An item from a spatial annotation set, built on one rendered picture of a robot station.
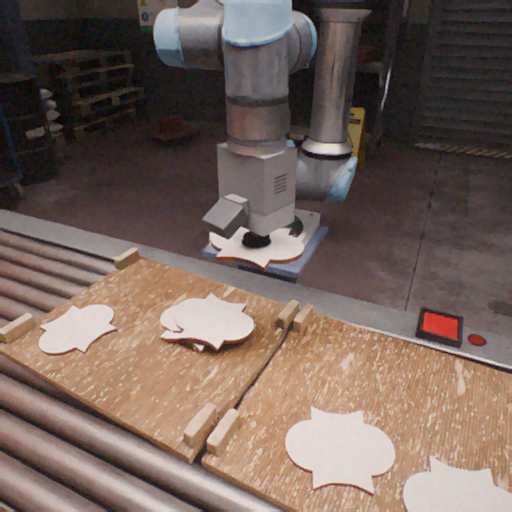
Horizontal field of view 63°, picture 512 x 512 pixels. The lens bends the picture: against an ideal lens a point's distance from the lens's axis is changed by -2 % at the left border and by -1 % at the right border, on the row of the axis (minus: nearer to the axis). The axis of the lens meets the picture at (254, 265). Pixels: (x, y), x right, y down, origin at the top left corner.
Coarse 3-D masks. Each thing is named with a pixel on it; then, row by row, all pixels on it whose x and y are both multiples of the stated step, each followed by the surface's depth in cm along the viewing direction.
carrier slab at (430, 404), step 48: (288, 336) 73; (336, 336) 73; (384, 336) 73; (288, 384) 64; (336, 384) 64; (384, 384) 64; (432, 384) 64; (480, 384) 63; (240, 432) 56; (288, 432) 56; (384, 432) 56; (432, 432) 56; (480, 432) 56; (240, 480) 51; (288, 480) 51; (384, 480) 51
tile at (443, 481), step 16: (432, 464) 52; (416, 480) 50; (432, 480) 50; (448, 480) 50; (464, 480) 50; (480, 480) 50; (416, 496) 48; (432, 496) 48; (448, 496) 48; (464, 496) 48; (480, 496) 48; (496, 496) 48
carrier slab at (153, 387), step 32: (96, 288) 85; (128, 288) 85; (160, 288) 85; (192, 288) 85; (224, 288) 85; (128, 320) 76; (256, 320) 76; (0, 352) 70; (32, 352) 69; (96, 352) 69; (128, 352) 69; (160, 352) 69; (192, 352) 69; (224, 352) 69; (256, 352) 69; (64, 384) 63; (96, 384) 63; (128, 384) 64; (160, 384) 64; (192, 384) 64; (224, 384) 64; (128, 416) 59; (160, 416) 59; (192, 416) 59
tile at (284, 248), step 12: (240, 228) 64; (216, 240) 61; (228, 240) 61; (240, 240) 61; (276, 240) 61; (288, 240) 61; (228, 252) 58; (240, 252) 58; (252, 252) 58; (264, 252) 58; (276, 252) 58; (288, 252) 58; (300, 252) 58; (252, 264) 57; (264, 264) 56
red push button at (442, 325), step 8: (424, 312) 79; (424, 320) 77; (432, 320) 77; (440, 320) 77; (448, 320) 77; (456, 320) 77; (424, 328) 75; (432, 328) 75; (440, 328) 75; (448, 328) 75; (456, 328) 75; (448, 336) 74; (456, 336) 74
